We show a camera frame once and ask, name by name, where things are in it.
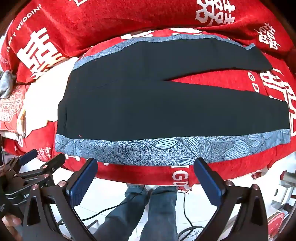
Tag red patterned pillow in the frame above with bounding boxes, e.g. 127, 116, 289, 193
0, 83, 29, 144

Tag red printed blanket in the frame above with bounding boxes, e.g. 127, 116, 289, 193
0, 28, 296, 193

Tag black cable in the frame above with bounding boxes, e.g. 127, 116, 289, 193
177, 191, 208, 241
58, 185, 146, 226

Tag black pants with grey floral trim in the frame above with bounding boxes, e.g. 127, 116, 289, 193
55, 35, 291, 167

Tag person's legs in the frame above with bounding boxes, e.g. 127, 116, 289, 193
92, 184, 178, 241

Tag red and white box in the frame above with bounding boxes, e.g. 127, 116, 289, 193
267, 209, 290, 233

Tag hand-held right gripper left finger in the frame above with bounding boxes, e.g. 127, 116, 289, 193
22, 158, 99, 241

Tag red printed folded quilt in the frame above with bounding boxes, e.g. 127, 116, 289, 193
0, 0, 294, 81

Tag grey cloth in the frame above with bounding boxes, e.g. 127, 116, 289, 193
0, 70, 17, 99

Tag person's left hand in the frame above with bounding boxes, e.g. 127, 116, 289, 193
0, 214, 22, 241

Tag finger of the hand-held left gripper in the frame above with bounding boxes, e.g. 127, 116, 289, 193
14, 153, 66, 183
3, 149, 38, 174

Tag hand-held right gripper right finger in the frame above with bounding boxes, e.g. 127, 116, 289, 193
193, 158, 269, 241

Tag white metal frame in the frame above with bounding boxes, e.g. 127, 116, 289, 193
272, 170, 296, 209

